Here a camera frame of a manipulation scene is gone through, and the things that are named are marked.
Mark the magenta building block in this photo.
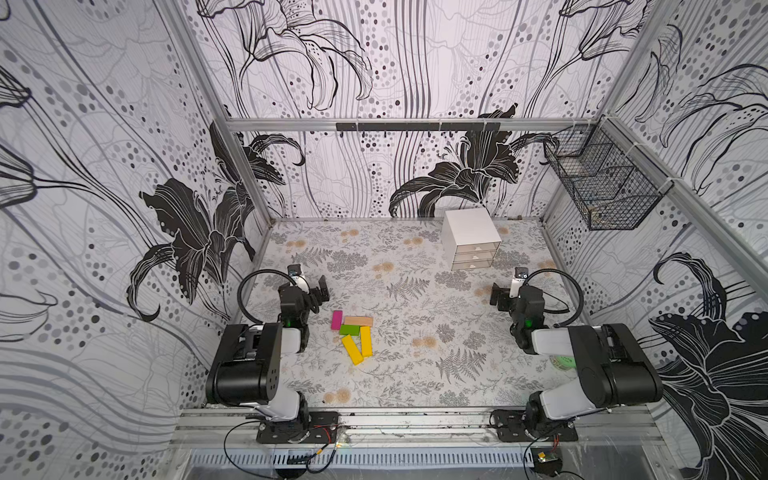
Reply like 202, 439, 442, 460
331, 310, 343, 331

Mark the green building block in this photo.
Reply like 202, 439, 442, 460
339, 324, 360, 336

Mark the natural wood building block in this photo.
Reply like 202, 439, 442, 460
343, 316, 374, 327

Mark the yellow building block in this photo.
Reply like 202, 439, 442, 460
359, 326, 373, 358
342, 335, 364, 365

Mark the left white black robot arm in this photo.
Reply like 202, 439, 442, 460
205, 265, 330, 429

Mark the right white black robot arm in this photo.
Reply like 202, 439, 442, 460
489, 282, 663, 436

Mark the green round lid container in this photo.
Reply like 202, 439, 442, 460
550, 356, 576, 371

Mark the white mini drawer cabinet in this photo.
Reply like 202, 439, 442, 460
441, 208, 502, 271

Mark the small electronics board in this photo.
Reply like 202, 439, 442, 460
532, 451, 563, 477

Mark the right black camera cable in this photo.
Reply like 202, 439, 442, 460
526, 268, 585, 329

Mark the black camera cable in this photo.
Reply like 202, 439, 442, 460
526, 268, 585, 329
236, 268, 299, 326

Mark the left black camera cable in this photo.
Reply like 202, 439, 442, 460
236, 268, 299, 326

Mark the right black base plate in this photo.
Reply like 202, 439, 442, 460
489, 409, 579, 443

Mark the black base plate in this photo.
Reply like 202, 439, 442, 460
489, 409, 579, 443
256, 410, 340, 445

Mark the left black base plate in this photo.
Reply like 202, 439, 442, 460
256, 410, 340, 445

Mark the black wire basket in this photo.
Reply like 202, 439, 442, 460
544, 119, 671, 231

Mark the white slotted cable duct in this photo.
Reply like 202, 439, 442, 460
190, 446, 532, 470

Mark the black wall mounted bar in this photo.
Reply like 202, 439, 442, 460
335, 121, 501, 132

